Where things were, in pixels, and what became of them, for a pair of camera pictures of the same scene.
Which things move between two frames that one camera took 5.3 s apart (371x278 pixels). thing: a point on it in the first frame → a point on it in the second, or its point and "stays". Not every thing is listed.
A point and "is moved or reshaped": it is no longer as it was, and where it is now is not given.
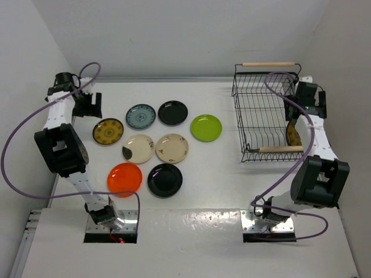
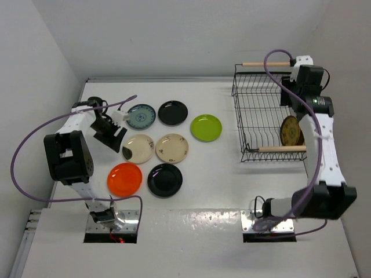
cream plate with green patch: (138, 149) stays
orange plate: (124, 177) stays
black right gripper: (288, 105) → (286, 99)
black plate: (164, 180) stays
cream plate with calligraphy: (171, 147) stays
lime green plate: (206, 128) stays
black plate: (173, 113) stays
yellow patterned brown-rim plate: (108, 131) is moved or reshaped
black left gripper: (91, 110) → (110, 140)
